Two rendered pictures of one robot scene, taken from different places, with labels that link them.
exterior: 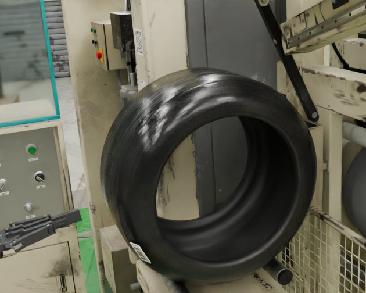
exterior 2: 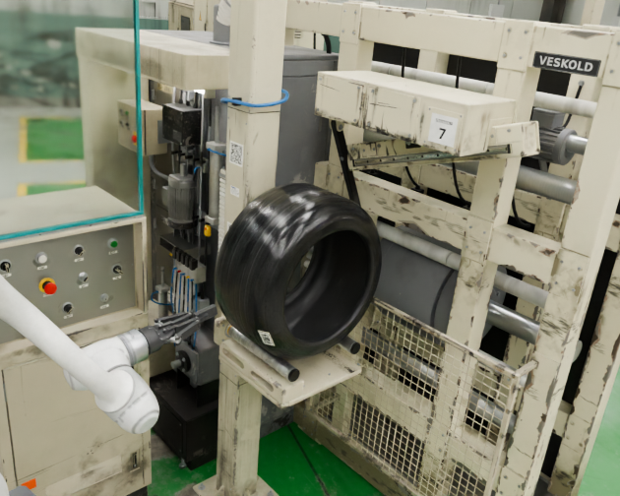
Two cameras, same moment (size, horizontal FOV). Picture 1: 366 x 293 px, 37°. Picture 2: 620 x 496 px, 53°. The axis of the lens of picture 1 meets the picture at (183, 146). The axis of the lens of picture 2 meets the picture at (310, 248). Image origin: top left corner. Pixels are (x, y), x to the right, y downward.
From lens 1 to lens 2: 0.84 m
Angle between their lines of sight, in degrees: 24
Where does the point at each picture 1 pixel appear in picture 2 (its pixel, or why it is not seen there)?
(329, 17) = (401, 153)
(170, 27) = (267, 145)
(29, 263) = not seen: hidden behind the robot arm
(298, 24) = (368, 151)
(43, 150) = (122, 243)
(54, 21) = not seen: outside the picture
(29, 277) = not seen: hidden behind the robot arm
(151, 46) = (252, 160)
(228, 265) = (322, 342)
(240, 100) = (346, 217)
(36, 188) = (112, 279)
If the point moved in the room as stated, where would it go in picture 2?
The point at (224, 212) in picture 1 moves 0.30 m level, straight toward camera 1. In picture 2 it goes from (294, 297) to (322, 340)
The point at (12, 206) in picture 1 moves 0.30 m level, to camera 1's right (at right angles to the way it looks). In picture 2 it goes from (90, 297) to (176, 287)
